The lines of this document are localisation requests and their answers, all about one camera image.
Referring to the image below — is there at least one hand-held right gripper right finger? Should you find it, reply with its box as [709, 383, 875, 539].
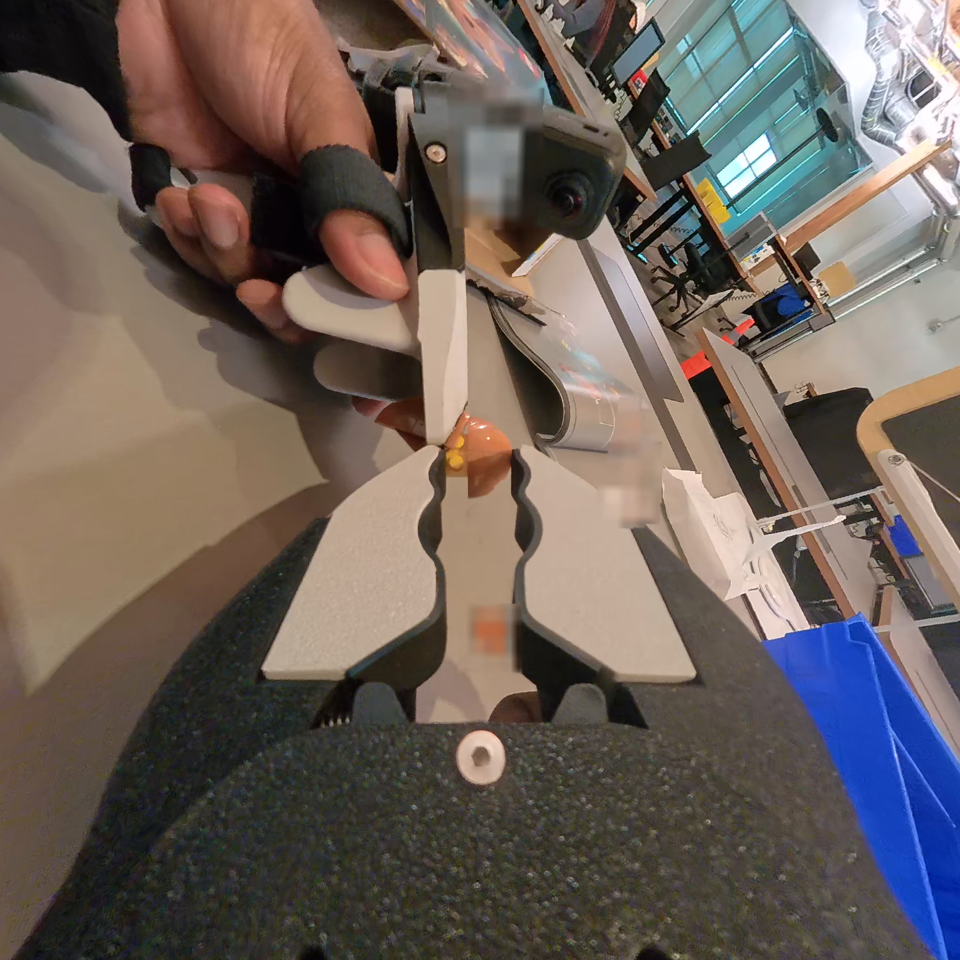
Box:
[510, 449, 697, 685]

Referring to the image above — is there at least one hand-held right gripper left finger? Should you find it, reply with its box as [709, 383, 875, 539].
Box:
[263, 447, 448, 681]

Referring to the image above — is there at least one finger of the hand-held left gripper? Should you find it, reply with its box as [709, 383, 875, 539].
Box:
[413, 270, 475, 447]
[312, 348, 427, 406]

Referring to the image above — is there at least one brown curved brick piece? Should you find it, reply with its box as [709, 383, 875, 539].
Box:
[435, 413, 514, 496]

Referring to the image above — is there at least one grey desk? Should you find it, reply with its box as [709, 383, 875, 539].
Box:
[0, 75, 781, 960]

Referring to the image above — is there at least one person's left hand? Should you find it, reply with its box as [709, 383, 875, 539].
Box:
[117, 0, 414, 339]

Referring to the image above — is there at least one cardboard box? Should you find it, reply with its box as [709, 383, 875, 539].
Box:
[398, 0, 559, 109]

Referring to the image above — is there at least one grey instruction booklet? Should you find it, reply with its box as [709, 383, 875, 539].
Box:
[488, 278, 649, 451]

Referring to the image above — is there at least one light grey table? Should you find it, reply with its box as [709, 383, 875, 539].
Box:
[578, 225, 871, 624]

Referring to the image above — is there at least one row of blue plastic bins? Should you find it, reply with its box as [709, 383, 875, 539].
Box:
[765, 615, 960, 960]

